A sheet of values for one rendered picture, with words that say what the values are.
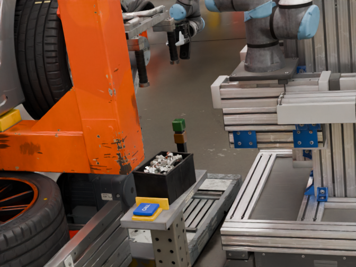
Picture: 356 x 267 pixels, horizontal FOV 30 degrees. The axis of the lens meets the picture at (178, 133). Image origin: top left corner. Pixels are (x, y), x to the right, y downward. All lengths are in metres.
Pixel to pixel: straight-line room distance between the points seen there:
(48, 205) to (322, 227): 1.01
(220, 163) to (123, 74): 1.50
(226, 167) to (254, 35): 1.44
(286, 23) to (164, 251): 0.91
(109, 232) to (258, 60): 0.83
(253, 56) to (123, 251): 0.90
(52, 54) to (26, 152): 0.40
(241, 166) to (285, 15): 1.53
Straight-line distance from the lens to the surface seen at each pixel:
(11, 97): 2.71
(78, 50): 2.35
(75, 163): 2.52
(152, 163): 2.38
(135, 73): 3.10
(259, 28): 2.39
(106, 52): 2.30
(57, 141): 2.52
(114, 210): 2.53
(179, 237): 2.42
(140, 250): 2.73
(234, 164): 3.74
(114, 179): 2.73
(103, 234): 2.46
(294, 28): 2.33
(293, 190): 2.89
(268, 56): 2.41
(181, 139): 2.50
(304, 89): 2.41
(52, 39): 2.68
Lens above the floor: 1.45
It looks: 20 degrees down
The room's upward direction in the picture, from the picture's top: 8 degrees counter-clockwise
